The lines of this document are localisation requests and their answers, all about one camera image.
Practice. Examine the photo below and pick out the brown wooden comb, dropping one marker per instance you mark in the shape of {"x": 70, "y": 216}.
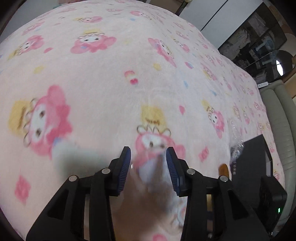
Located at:
{"x": 223, "y": 170}

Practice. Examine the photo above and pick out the pink cartoon print blanket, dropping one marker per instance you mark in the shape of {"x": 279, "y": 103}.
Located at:
{"x": 107, "y": 74}

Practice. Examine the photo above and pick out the clear plastic wrapper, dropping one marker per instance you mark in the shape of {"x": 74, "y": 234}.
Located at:
{"x": 236, "y": 144}

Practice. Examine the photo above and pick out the white power strip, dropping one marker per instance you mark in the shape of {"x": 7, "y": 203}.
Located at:
{"x": 263, "y": 84}

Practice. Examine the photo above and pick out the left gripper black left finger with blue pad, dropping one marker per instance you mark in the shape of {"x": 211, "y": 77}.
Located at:
{"x": 63, "y": 216}

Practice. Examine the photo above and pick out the black cardboard shoe box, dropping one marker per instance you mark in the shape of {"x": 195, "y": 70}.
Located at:
{"x": 254, "y": 162}

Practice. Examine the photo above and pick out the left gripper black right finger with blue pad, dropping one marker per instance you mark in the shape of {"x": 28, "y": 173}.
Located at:
{"x": 214, "y": 210}

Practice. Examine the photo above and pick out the grey patterned sock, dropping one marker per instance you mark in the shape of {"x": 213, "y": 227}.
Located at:
{"x": 148, "y": 206}

